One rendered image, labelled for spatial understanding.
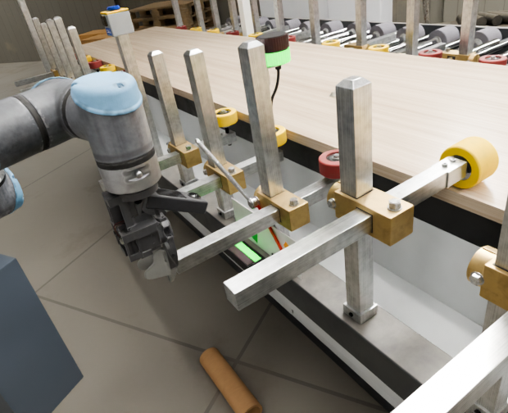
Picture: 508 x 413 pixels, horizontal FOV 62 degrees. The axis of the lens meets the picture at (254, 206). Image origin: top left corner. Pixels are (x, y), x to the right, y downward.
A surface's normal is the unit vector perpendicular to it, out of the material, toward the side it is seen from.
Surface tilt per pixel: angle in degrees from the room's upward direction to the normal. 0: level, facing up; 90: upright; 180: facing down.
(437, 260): 90
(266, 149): 90
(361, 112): 90
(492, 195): 0
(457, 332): 0
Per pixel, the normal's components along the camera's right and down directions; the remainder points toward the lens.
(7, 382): 0.88, 0.11
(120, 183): -0.04, 0.52
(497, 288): -0.82, 0.40
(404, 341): -0.15, -0.84
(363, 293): 0.54, 0.36
